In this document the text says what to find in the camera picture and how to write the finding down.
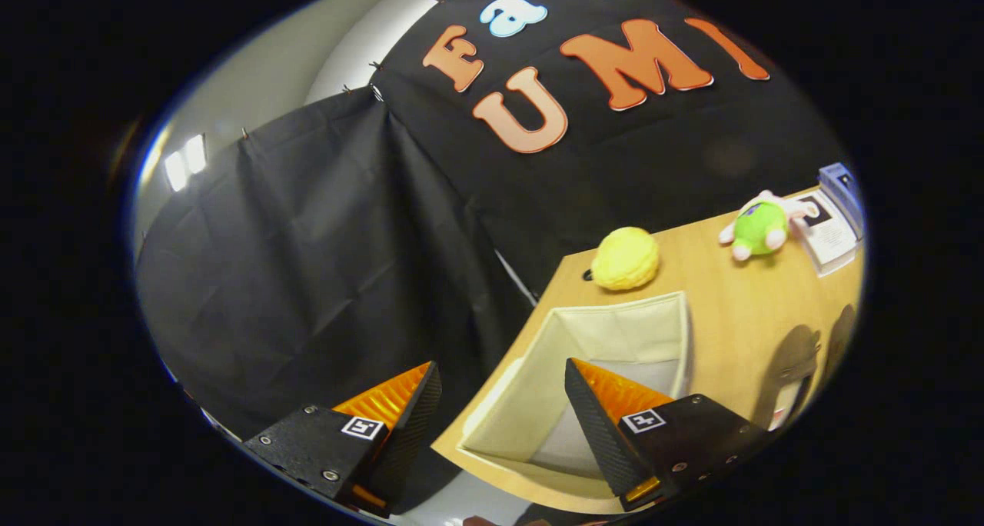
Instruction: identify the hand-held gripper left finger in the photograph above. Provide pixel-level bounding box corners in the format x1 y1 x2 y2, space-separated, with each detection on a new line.
242 361 444 519

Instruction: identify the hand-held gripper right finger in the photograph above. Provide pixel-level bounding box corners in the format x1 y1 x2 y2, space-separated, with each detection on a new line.
563 357 770 513

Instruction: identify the grey fabric storage box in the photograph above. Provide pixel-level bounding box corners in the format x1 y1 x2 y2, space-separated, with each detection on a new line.
430 291 693 515

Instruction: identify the brown fuzzy bow shoe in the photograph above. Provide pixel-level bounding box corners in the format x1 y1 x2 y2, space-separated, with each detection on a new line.
756 324 822 433
821 303 859 385

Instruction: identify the yellow bread-shaped toy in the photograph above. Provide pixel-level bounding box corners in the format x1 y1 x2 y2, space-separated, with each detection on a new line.
590 226 661 292

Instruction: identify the black backdrop cloth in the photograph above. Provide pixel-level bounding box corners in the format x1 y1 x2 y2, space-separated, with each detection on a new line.
135 0 854 504

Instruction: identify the green plush toy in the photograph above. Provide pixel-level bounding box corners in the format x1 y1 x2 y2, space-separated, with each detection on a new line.
718 190 819 262

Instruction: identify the white book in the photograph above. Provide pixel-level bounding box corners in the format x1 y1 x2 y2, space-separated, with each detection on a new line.
792 190 860 278

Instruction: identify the blue book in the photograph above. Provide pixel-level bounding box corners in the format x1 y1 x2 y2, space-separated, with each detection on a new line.
817 162 866 238

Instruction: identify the ceiling light panel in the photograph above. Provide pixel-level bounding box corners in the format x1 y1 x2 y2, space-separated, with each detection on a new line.
163 133 208 194

